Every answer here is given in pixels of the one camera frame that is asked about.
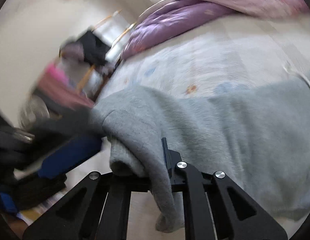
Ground floral bed sheet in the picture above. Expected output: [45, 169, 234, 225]
[100, 15, 310, 98]

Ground grey sweater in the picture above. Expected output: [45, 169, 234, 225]
[90, 73, 310, 232]

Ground pink towel on rack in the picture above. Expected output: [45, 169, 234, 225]
[37, 62, 94, 109]

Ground purple floral quilt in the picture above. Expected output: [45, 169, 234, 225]
[121, 0, 309, 60]

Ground dark jacket on rack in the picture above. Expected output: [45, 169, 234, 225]
[59, 30, 111, 67]

